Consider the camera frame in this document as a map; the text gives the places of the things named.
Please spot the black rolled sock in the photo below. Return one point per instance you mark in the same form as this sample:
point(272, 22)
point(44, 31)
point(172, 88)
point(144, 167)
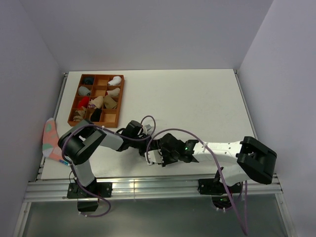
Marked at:
point(95, 116)

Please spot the beige rolled sock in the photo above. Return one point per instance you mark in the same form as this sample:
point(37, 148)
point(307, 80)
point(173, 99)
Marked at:
point(96, 103)

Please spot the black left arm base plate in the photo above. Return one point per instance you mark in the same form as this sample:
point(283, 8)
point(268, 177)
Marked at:
point(101, 189)

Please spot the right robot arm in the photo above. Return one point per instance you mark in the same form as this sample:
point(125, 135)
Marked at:
point(239, 161)

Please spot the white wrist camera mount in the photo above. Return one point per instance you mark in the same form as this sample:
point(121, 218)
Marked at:
point(154, 157)

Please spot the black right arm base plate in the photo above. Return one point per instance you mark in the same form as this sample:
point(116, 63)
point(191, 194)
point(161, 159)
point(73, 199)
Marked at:
point(212, 186)

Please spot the brown compartment sock tray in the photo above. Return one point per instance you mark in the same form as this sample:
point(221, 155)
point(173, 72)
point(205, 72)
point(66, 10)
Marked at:
point(109, 117)

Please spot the tan patterned rolled sock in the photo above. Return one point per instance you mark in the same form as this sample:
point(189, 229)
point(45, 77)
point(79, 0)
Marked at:
point(79, 114)

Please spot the tan ribbed sock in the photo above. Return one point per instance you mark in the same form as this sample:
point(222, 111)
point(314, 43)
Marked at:
point(109, 102)

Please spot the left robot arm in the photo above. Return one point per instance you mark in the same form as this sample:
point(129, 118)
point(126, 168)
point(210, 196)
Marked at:
point(80, 142)

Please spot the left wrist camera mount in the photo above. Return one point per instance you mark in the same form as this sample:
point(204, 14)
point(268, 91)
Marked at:
point(147, 129)

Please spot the cream rolled sock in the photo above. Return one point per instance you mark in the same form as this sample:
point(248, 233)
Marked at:
point(113, 93)

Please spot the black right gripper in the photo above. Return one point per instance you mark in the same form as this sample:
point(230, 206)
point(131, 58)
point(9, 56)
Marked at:
point(165, 161)

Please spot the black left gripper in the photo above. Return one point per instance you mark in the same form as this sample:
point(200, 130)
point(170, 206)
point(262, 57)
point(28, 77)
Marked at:
point(144, 149)

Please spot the white rolled sock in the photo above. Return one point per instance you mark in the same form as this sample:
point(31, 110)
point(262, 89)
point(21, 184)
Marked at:
point(115, 81)

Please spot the grey rolled sock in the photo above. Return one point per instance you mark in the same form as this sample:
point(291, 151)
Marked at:
point(84, 91)

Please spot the aluminium frame rail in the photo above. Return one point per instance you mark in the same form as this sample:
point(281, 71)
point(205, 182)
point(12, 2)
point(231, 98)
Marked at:
point(122, 188)

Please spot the red rolled sock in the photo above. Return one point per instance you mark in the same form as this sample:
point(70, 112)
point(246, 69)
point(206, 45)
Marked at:
point(83, 103)

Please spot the pink patterned sock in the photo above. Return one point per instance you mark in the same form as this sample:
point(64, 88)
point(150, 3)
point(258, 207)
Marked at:
point(50, 148)

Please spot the dark teal rolled sock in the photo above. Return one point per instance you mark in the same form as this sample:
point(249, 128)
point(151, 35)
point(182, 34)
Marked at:
point(88, 80)

